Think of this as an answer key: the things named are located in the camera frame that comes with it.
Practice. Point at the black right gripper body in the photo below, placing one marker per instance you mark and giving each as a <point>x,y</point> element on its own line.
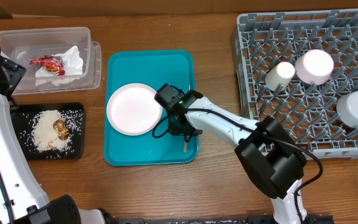
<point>180,128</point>

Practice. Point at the wooden chopstick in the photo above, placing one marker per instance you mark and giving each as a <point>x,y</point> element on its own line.
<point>185,146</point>

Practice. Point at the large white plate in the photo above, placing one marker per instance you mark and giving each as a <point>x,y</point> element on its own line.
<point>132,110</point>

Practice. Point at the red snack wrapper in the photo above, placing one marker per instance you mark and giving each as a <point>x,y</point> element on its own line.
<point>53,64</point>

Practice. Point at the brown food scrap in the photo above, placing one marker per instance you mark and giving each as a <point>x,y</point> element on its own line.
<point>61,129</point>

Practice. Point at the white cup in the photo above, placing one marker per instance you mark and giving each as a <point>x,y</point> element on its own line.
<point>280,75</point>

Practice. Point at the small white plate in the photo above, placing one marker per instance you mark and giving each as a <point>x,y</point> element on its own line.
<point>314,67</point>

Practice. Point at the grey small bowl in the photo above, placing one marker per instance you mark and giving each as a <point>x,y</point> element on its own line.
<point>357,109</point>

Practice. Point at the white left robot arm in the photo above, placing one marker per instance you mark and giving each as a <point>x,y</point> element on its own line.
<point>22,200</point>

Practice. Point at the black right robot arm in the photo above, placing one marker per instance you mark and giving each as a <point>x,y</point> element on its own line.
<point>265,150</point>

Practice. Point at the clear plastic waste bin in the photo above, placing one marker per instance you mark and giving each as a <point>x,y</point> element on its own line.
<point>22,46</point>

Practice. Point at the black food waste tray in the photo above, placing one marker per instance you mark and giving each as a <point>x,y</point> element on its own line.
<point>19,125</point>

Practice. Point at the grey dishwasher rack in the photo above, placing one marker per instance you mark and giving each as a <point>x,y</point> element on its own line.
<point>307,112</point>

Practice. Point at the pile of white rice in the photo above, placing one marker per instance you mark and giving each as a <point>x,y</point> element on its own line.
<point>41,137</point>

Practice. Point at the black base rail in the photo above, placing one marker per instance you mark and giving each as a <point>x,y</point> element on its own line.
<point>264,219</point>

